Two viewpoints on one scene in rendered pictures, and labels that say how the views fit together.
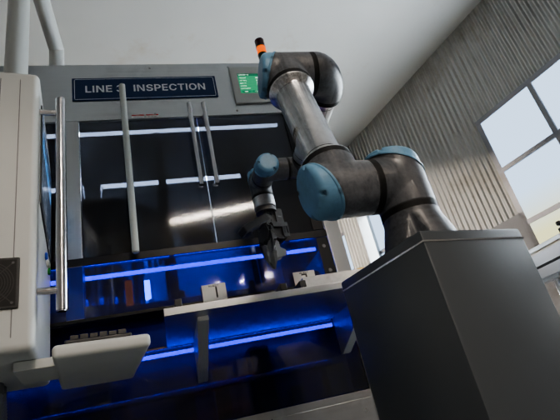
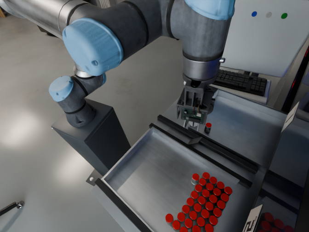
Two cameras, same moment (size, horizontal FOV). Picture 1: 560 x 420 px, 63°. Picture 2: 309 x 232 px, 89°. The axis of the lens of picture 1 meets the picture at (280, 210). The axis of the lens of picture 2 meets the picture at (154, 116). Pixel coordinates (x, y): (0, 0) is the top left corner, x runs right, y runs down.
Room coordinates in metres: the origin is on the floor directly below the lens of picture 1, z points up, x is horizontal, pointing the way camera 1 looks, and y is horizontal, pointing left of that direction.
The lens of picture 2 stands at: (1.60, -0.17, 1.42)
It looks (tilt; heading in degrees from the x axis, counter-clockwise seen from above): 50 degrees down; 154
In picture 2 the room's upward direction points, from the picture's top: 9 degrees counter-clockwise
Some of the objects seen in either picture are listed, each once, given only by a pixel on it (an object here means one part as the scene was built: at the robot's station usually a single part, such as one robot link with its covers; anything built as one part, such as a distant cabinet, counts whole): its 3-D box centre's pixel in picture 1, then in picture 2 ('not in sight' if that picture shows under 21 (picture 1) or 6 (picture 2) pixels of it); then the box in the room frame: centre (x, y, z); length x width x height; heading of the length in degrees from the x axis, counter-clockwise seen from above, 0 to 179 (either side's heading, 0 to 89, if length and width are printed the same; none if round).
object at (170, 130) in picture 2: not in sight; (182, 134); (1.36, 0.05, 0.91); 0.14 x 0.03 x 0.06; 17
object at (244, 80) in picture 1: (255, 84); not in sight; (1.64, -0.02, 1.96); 0.21 x 0.01 x 0.21; 107
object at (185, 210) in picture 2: not in sight; (191, 200); (1.54, -0.07, 0.90); 0.18 x 0.02 x 0.05; 107
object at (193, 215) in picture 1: (145, 181); not in sight; (1.51, 0.48, 1.50); 0.47 x 0.01 x 0.59; 107
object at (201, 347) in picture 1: (202, 352); not in sight; (1.37, 0.32, 0.79); 0.34 x 0.03 x 0.13; 17
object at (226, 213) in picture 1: (258, 172); not in sight; (1.64, 0.05, 1.50); 0.43 x 0.01 x 0.59; 107
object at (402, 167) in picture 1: (395, 182); (67, 93); (0.87, -0.25, 0.96); 0.13 x 0.12 x 0.14; 107
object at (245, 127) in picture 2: not in sight; (244, 127); (1.47, 0.27, 0.90); 0.34 x 0.26 x 0.04; 17
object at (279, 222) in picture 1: (271, 226); (196, 94); (1.41, 0.04, 1.16); 0.09 x 0.08 x 0.12; 124
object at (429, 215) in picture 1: (417, 232); (77, 110); (0.87, -0.26, 0.84); 0.15 x 0.15 x 0.10
